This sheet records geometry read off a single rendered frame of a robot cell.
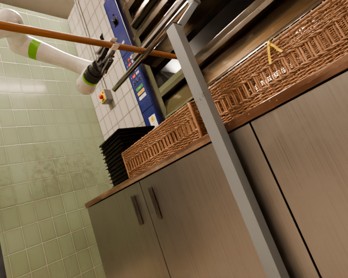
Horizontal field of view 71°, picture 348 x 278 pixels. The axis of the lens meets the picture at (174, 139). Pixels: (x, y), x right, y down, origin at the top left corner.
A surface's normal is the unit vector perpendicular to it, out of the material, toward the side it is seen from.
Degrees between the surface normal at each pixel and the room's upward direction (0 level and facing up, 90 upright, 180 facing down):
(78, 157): 90
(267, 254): 90
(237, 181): 90
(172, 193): 90
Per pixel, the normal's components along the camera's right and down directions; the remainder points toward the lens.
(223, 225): -0.70, 0.09
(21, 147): 0.62, -0.40
